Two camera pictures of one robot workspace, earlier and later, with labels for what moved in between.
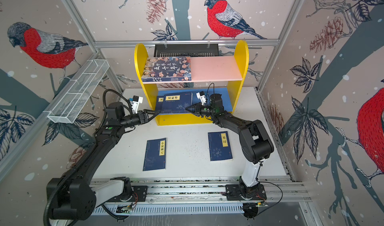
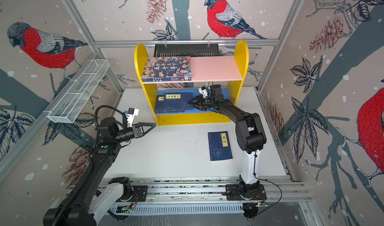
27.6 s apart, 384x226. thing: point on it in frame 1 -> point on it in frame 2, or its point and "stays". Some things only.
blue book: x=178 y=102 stays
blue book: x=155 y=155 -> x=159 y=109
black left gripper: x=143 y=117 -> x=140 y=131
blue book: x=219 y=146 stays
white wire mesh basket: x=71 y=101 stays
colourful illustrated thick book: x=167 y=69 stays
